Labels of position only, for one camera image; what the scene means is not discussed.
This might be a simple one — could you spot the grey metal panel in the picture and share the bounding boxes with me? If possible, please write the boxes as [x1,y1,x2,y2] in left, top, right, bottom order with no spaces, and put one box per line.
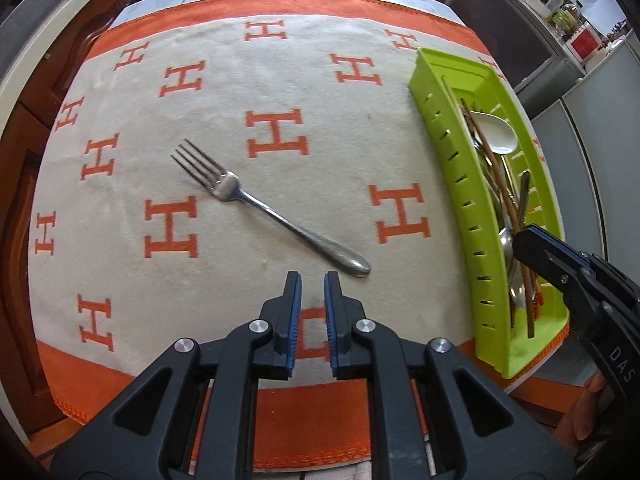
[0,0,57,56]

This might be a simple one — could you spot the reddish brown wooden chopstick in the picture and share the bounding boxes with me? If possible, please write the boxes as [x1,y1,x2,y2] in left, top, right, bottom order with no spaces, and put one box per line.
[459,98,536,340]

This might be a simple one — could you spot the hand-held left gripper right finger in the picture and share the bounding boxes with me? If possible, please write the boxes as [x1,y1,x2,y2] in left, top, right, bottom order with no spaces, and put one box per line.
[324,270,576,480]

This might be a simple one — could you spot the person's right hand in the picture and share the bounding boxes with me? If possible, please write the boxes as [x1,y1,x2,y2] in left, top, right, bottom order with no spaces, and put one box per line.
[556,374,609,457]

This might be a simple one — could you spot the group of jars and bottles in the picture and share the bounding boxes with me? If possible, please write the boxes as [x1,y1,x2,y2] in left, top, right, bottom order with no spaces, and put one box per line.
[492,0,633,61]

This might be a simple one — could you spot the large long-handled steel spoon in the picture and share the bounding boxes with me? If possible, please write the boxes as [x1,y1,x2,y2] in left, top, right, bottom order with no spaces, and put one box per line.
[507,255,530,309]

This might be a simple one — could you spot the white ceramic spoon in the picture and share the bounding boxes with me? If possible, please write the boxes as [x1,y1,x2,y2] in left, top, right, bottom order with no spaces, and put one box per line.
[465,112,519,155]

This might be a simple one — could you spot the grey metal cabinet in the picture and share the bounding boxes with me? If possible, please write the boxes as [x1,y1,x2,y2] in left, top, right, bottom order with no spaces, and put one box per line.
[445,0,586,103]

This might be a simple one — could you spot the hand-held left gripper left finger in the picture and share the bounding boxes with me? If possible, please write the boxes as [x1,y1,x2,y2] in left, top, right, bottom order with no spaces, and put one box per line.
[50,270,303,480]

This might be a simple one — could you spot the grey appliance door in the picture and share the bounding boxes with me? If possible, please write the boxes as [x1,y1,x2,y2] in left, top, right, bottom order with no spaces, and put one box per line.
[530,35,640,286]

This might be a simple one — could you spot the steel tablespoon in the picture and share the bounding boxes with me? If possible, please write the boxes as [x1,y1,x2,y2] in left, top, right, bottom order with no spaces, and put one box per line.
[498,226,517,266]

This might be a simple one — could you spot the orange grey printed blanket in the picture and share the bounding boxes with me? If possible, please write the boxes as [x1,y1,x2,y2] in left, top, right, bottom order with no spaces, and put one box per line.
[27,0,571,470]

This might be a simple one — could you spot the green plastic tray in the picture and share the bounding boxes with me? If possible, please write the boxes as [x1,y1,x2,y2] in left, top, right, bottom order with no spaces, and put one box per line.
[408,47,571,380]

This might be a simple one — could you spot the steel fork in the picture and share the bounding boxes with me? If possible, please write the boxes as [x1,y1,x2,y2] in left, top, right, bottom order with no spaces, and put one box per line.
[171,138,372,277]

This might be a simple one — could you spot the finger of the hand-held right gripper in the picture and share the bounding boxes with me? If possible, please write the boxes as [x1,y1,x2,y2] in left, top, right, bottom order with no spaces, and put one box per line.
[516,224,594,269]
[513,244,587,304]

